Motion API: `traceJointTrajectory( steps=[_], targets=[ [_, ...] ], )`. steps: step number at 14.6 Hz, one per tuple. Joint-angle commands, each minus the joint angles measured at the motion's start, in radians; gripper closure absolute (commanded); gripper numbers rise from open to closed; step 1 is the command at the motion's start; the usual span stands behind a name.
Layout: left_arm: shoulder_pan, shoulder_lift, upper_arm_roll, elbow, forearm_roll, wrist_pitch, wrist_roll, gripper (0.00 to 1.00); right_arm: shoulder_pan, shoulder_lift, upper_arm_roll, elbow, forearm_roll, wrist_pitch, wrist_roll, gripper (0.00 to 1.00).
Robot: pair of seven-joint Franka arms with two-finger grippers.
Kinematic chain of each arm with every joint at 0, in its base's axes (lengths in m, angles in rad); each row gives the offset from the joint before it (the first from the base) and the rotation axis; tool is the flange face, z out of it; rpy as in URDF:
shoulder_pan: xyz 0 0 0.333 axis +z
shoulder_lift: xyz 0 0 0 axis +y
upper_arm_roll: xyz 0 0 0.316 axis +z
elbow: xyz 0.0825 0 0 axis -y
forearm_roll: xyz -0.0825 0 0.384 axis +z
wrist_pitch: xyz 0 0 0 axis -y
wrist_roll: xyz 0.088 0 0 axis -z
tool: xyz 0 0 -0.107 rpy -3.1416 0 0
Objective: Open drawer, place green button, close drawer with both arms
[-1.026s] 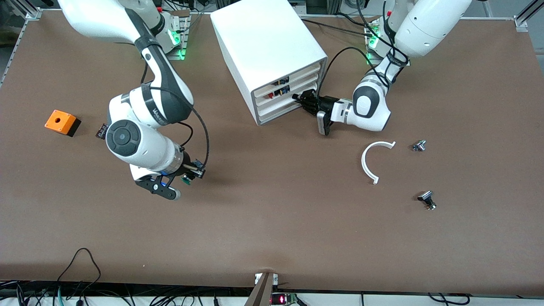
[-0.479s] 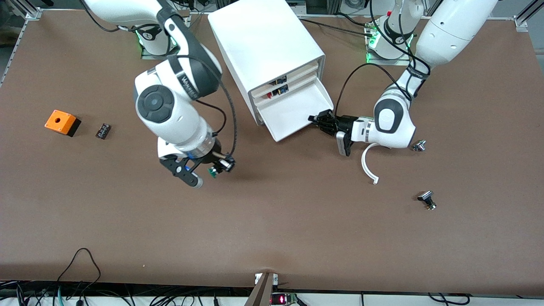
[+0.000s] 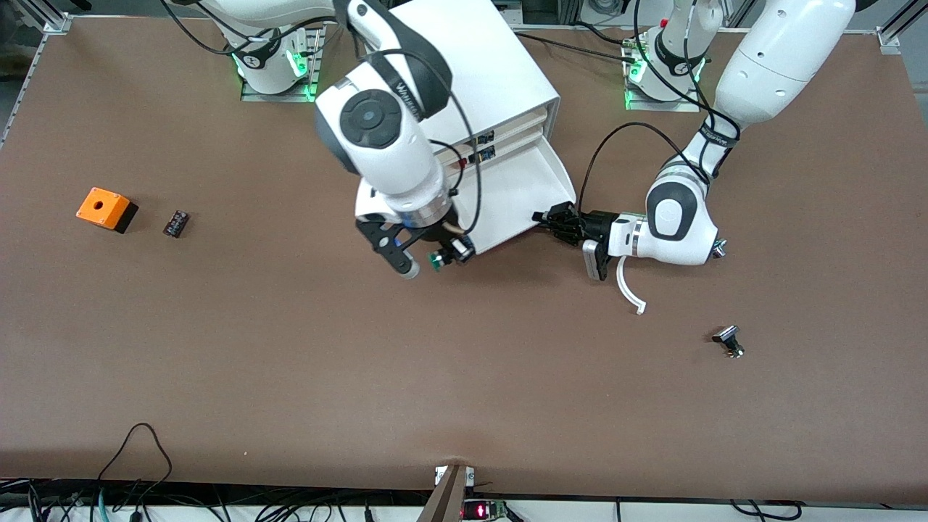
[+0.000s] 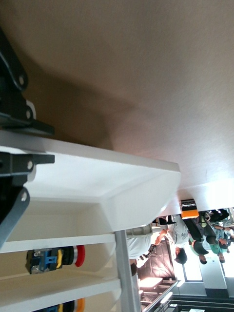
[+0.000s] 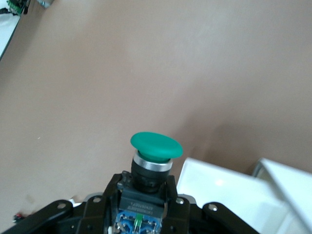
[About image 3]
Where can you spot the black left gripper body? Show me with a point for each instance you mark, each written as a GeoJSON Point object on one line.
{"type": "Point", "coordinates": [599, 225]}

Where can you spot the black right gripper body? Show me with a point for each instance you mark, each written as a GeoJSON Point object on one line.
{"type": "Point", "coordinates": [440, 236]}

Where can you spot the green push button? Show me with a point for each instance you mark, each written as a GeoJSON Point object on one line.
{"type": "Point", "coordinates": [435, 261]}

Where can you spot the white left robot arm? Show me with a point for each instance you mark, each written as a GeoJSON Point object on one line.
{"type": "Point", "coordinates": [783, 58]}

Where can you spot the white curved plastic arc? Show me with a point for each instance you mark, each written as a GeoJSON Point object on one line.
{"type": "Point", "coordinates": [620, 283]}

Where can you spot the black blue contact block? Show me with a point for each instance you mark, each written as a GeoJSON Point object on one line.
{"type": "Point", "coordinates": [487, 154]}

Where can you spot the small black contact block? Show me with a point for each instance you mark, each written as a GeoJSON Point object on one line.
{"type": "Point", "coordinates": [176, 223]}

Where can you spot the red digit display module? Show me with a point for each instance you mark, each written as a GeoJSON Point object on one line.
{"type": "Point", "coordinates": [478, 511]}

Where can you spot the black orange switch part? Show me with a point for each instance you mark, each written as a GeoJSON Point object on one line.
{"type": "Point", "coordinates": [486, 137]}

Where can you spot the small silver switch part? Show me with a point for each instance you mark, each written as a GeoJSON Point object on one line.
{"type": "Point", "coordinates": [720, 250]}

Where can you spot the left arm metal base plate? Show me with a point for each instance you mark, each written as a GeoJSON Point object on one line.
{"type": "Point", "coordinates": [667, 105]}

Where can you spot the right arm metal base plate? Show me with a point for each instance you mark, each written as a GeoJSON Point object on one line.
{"type": "Point", "coordinates": [279, 96]}

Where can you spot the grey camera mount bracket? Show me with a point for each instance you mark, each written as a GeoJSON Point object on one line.
{"type": "Point", "coordinates": [446, 500]}

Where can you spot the orange button enclosure box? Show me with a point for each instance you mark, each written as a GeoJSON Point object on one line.
{"type": "Point", "coordinates": [101, 206]}

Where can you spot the aluminium frame profile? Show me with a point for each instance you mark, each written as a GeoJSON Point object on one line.
{"type": "Point", "coordinates": [54, 22]}
{"type": "Point", "coordinates": [890, 40]}

